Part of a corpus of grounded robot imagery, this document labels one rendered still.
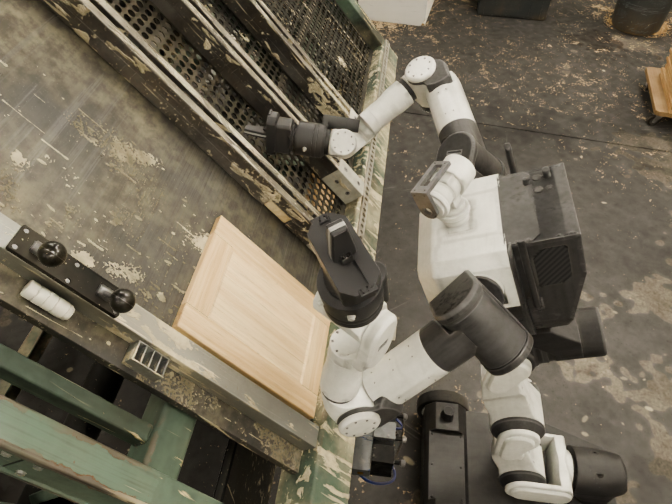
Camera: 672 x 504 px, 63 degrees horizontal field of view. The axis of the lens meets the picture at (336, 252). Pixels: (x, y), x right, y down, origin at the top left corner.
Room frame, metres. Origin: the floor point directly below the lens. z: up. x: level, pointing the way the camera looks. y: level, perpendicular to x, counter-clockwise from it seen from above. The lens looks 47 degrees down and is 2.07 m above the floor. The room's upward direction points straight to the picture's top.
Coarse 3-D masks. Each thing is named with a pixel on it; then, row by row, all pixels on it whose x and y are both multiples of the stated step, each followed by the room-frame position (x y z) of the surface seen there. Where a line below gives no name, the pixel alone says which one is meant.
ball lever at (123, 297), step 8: (104, 288) 0.57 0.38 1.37; (120, 288) 0.53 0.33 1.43; (104, 296) 0.56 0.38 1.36; (112, 296) 0.51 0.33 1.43; (120, 296) 0.51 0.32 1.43; (128, 296) 0.51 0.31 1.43; (112, 304) 0.50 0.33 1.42; (120, 304) 0.50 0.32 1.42; (128, 304) 0.50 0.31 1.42; (120, 312) 0.49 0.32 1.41
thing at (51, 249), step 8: (32, 248) 0.57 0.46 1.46; (40, 248) 0.52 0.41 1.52; (48, 248) 0.52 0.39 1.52; (56, 248) 0.52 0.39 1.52; (64, 248) 0.53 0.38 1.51; (40, 256) 0.51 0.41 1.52; (48, 256) 0.51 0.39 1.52; (56, 256) 0.51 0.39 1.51; (64, 256) 0.52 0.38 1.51; (48, 264) 0.50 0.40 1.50; (56, 264) 0.51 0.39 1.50
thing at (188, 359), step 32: (0, 224) 0.60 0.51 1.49; (0, 256) 0.56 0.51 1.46; (64, 288) 0.55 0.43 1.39; (96, 320) 0.55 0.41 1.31; (128, 320) 0.56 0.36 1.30; (160, 320) 0.59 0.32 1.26; (160, 352) 0.54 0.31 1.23; (192, 352) 0.56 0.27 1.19; (224, 384) 0.53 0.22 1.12; (256, 384) 0.57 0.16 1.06; (256, 416) 0.52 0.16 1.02; (288, 416) 0.54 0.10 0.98
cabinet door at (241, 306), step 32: (224, 224) 0.90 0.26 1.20; (224, 256) 0.82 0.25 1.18; (256, 256) 0.88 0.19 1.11; (192, 288) 0.70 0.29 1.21; (224, 288) 0.75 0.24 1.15; (256, 288) 0.80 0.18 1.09; (288, 288) 0.86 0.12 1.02; (192, 320) 0.64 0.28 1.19; (224, 320) 0.68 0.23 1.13; (256, 320) 0.73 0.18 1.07; (288, 320) 0.78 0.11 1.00; (320, 320) 0.83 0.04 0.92; (224, 352) 0.61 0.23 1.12; (256, 352) 0.65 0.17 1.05; (288, 352) 0.70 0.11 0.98; (320, 352) 0.75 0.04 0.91; (288, 384) 0.62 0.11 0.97
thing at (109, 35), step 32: (64, 0) 1.10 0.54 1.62; (96, 0) 1.14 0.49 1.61; (96, 32) 1.10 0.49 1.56; (128, 32) 1.13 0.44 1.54; (128, 64) 1.09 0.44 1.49; (160, 64) 1.12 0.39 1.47; (160, 96) 1.08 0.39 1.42; (192, 96) 1.11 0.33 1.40; (192, 128) 1.08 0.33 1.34; (224, 128) 1.11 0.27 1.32; (224, 160) 1.07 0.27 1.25; (256, 160) 1.09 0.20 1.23; (256, 192) 1.06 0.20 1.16; (288, 192) 1.09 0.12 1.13; (288, 224) 1.05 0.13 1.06
